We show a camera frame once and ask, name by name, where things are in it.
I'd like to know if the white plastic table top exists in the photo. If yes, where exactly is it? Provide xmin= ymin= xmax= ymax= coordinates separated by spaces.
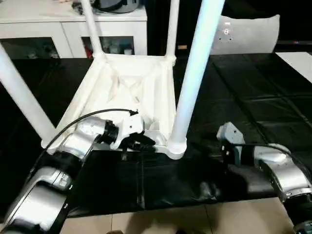
xmin=41 ymin=54 xmax=188 ymax=160

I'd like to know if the white plastic table leg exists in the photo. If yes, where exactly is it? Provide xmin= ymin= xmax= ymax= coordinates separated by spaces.
xmin=0 ymin=43 xmax=57 ymax=142
xmin=80 ymin=0 xmax=107 ymax=60
xmin=165 ymin=0 xmax=181 ymax=59
xmin=167 ymin=0 xmax=226 ymax=147

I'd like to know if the white flat board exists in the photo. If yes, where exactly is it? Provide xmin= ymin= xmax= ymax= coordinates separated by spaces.
xmin=275 ymin=51 xmax=312 ymax=85

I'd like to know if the black cabinet gold label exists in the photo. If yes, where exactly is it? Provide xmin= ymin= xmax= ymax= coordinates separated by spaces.
xmin=146 ymin=0 xmax=221 ymax=58

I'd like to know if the dark helmet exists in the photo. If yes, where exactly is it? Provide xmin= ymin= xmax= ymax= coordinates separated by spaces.
xmin=94 ymin=0 xmax=144 ymax=13

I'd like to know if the white cabinet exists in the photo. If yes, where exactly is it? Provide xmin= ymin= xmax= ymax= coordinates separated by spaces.
xmin=0 ymin=4 xmax=148 ymax=59

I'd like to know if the black bundle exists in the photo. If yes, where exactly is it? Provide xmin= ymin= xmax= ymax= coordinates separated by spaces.
xmin=71 ymin=0 xmax=86 ymax=13

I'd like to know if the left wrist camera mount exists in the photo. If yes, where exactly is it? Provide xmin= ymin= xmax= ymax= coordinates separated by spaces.
xmin=112 ymin=114 xmax=146 ymax=150

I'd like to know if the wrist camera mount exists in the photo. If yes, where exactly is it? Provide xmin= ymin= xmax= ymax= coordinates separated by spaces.
xmin=216 ymin=122 xmax=246 ymax=165
xmin=112 ymin=114 xmax=146 ymax=150

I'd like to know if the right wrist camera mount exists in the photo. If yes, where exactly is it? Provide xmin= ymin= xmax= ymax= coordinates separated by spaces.
xmin=216 ymin=122 xmax=246 ymax=165

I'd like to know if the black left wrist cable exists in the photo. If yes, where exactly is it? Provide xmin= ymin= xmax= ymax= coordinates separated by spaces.
xmin=29 ymin=109 xmax=139 ymax=181

